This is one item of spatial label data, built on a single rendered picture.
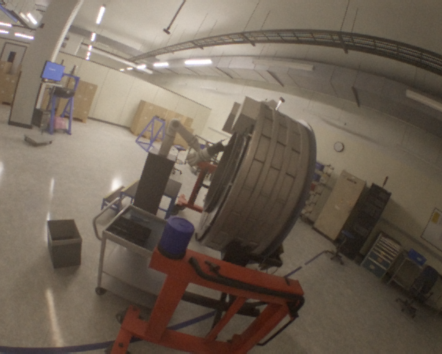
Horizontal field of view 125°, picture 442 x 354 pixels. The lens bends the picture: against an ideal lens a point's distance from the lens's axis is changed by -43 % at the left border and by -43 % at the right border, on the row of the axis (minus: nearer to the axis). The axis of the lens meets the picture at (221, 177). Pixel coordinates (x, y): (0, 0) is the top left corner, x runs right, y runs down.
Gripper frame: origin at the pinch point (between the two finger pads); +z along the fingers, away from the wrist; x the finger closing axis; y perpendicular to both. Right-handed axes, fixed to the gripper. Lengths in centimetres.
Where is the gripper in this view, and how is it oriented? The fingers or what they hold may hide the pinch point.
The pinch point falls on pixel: (230, 140)
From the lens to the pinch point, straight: 150.5
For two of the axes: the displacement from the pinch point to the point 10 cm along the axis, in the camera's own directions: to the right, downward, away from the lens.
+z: 8.6, -3.3, -3.8
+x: -5.1, -6.1, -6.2
